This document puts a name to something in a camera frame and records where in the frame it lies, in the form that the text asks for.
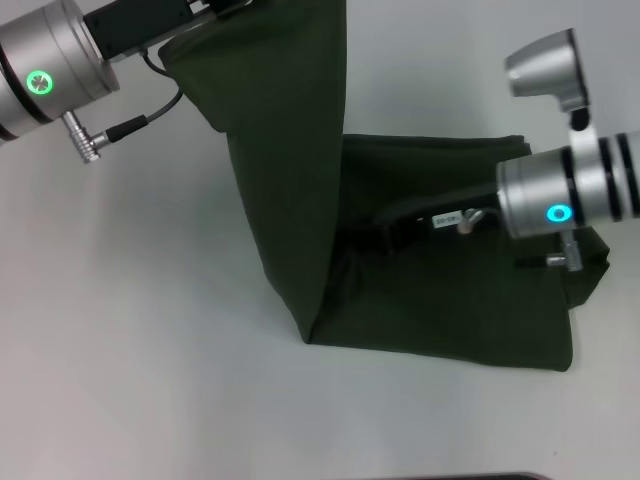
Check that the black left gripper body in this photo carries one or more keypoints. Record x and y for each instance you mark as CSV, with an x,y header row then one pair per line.
x,y
145,22

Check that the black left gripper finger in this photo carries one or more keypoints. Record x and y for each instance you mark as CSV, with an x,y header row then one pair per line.
x,y
232,6

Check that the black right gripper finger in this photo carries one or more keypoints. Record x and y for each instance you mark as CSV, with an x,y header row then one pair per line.
x,y
367,237

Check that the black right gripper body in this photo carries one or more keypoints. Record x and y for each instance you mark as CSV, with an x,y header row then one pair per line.
x,y
440,222

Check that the dark green FREE t-shirt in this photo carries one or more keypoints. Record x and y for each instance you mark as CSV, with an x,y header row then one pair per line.
x,y
285,175

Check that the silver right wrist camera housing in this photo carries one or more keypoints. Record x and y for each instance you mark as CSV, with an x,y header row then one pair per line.
x,y
545,65

